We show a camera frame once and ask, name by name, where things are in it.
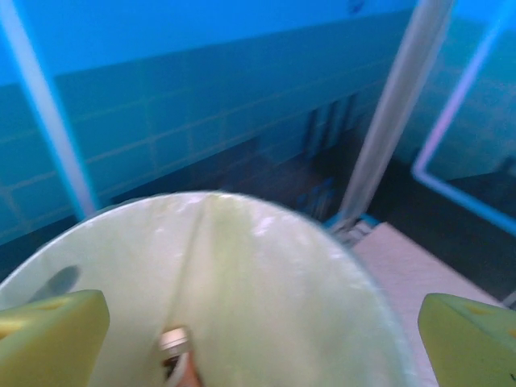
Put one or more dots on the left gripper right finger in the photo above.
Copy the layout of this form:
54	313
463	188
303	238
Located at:
471	350

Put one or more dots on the red carton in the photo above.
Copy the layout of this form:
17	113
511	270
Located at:
177	342

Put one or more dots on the white plastic bin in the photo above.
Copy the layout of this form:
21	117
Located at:
375	306

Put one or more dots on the aluminium frame post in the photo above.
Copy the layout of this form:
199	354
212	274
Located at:
387	121

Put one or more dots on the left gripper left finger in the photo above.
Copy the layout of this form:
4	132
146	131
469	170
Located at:
48	346

